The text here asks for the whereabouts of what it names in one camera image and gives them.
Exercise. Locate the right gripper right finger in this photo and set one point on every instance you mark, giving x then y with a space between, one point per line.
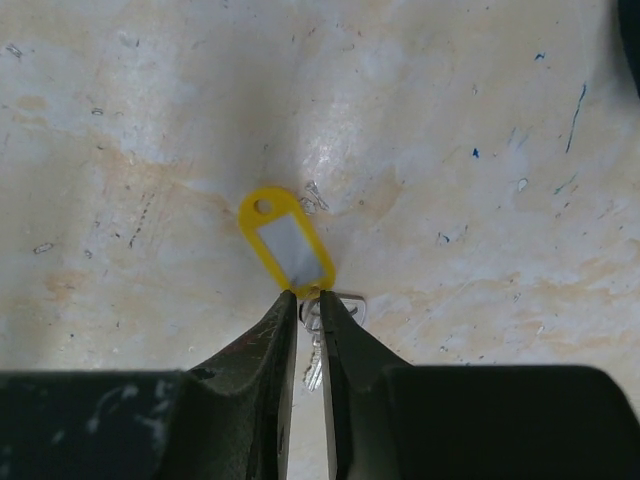
389 419

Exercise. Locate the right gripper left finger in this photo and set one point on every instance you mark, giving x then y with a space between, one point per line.
227 418

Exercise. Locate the yellow key tag with key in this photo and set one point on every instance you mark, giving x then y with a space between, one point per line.
277 226

